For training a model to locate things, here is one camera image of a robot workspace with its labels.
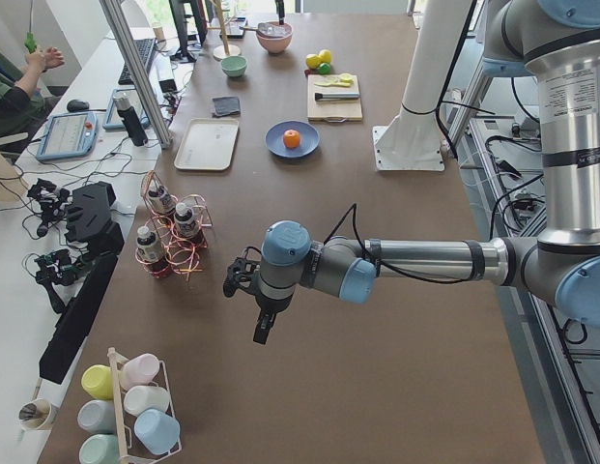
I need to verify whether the grey folded cloth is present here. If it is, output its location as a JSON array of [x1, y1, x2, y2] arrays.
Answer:
[[212, 96, 241, 117]]

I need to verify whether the lemon slice lower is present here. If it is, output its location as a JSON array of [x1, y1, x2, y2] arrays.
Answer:
[[323, 75, 342, 87]]

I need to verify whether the blue plastic cup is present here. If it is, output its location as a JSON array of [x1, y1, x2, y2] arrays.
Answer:
[[134, 409, 181, 455]]

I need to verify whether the blue plate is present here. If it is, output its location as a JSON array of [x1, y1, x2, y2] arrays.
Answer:
[[265, 121, 320, 160]]

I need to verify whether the yellow lemon upper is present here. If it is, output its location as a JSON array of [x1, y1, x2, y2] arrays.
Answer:
[[318, 49, 332, 64]]

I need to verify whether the blue teach pendant far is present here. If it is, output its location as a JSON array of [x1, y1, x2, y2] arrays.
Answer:
[[102, 87, 150, 131]]

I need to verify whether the cream rabbit tray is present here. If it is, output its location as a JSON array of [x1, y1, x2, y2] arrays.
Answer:
[[174, 118, 240, 171]]

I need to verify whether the black computer mouse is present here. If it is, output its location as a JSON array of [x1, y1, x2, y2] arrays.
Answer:
[[66, 99, 90, 113]]

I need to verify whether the orange fruit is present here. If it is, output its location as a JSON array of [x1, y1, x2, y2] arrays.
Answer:
[[282, 130, 301, 149]]

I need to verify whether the yellow plastic knife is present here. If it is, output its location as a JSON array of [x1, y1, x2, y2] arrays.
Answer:
[[314, 80, 352, 88]]

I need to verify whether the blue teach pendant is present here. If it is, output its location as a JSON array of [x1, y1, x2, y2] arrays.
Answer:
[[102, 87, 150, 131], [36, 111, 98, 161]]

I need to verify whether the mint green bowl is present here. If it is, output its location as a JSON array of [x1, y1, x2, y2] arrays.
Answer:
[[220, 55, 247, 78]]

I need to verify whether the green lime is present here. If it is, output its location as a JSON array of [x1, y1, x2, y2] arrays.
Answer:
[[316, 62, 331, 75]]

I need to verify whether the copper wire bottle rack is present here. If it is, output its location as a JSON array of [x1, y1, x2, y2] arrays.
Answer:
[[134, 170, 213, 280]]

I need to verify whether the yellow lemon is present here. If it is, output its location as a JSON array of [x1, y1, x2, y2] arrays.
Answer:
[[305, 54, 322, 70], [318, 49, 332, 64]]

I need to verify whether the wooden glass holder stand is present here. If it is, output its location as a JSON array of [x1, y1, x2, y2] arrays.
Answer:
[[209, 0, 242, 62]]

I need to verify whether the dark drink bottle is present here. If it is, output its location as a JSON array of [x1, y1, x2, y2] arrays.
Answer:
[[174, 202, 202, 245], [136, 225, 171, 278], [147, 183, 175, 218]]

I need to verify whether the pink plastic cup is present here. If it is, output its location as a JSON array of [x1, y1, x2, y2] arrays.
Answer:
[[119, 353, 159, 391]]

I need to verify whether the black keyboard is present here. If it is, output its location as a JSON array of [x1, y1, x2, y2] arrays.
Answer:
[[116, 37, 158, 87]]

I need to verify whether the dark drink bottle lower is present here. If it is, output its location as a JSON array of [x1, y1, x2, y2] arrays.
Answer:
[[174, 202, 202, 245]]

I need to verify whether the aluminium frame post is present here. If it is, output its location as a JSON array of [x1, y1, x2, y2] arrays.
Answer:
[[100, 0, 172, 149]]

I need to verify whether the pink bowl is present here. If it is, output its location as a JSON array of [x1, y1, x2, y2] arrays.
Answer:
[[256, 20, 293, 54]]

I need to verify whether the yellow lemon lower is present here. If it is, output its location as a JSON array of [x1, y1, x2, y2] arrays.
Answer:
[[305, 54, 322, 70]]

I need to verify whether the grey plastic cup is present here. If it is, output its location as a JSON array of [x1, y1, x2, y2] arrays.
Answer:
[[77, 399, 116, 434]]

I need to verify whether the white plastic cup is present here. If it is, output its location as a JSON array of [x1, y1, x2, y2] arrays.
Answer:
[[124, 385, 171, 417]]

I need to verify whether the pale green plastic cup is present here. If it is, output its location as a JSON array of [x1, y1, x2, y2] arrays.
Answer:
[[78, 434, 120, 464]]

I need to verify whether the dark drink bottle upper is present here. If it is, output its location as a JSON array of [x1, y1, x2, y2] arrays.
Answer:
[[147, 183, 175, 218]]

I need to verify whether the steel ice scoop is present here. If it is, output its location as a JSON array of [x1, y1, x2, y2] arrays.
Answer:
[[241, 22, 286, 37]]

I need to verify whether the blue teach pendant near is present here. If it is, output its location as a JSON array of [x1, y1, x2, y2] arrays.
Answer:
[[36, 111, 98, 161]]

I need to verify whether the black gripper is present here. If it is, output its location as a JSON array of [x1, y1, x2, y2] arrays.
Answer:
[[222, 257, 291, 344]]

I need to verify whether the dark drink bottle right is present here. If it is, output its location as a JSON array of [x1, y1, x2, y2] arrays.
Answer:
[[136, 225, 171, 278]]

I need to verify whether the wooden cutting board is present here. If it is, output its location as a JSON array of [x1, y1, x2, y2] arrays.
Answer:
[[306, 74, 363, 122]]

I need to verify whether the yellow plastic cup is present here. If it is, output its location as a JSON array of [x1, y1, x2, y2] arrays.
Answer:
[[81, 364, 113, 400]]

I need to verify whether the white wire cup rack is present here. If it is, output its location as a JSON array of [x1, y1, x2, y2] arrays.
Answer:
[[107, 347, 183, 463]]

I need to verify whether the black thermos bottle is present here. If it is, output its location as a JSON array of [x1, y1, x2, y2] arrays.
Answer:
[[113, 93, 148, 147]]

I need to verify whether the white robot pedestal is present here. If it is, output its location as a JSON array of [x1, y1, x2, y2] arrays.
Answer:
[[373, 0, 476, 171]]

